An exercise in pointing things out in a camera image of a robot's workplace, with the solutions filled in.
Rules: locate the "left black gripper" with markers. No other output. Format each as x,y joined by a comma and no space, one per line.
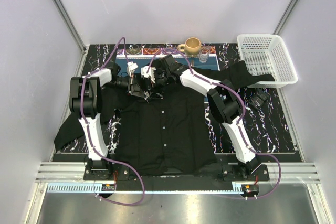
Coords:
133,88

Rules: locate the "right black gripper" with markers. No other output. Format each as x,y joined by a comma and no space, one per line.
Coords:
157,95

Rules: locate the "black button shirt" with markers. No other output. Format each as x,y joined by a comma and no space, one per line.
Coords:
161,133

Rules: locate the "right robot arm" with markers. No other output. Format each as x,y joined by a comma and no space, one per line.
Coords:
226,106

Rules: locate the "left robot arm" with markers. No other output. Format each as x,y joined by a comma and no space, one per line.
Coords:
86,105

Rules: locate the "blue patterned placemat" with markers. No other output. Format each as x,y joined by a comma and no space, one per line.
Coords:
144,55

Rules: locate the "tan ceramic mug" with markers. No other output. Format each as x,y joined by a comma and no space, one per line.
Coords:
191,47

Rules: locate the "clear drinking glass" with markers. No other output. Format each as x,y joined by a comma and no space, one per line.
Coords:
203,54

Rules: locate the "small black box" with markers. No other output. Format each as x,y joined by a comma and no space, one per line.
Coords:
259,98

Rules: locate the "white plastic basket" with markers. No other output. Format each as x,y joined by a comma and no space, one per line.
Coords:
267,54

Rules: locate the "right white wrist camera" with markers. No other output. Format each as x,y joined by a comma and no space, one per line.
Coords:
147,72

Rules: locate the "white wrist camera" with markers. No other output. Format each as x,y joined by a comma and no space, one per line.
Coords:
131,67
147,72

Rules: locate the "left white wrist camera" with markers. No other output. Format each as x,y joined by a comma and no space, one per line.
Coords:
131,67

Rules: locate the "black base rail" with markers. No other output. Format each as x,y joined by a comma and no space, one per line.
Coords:
218,176

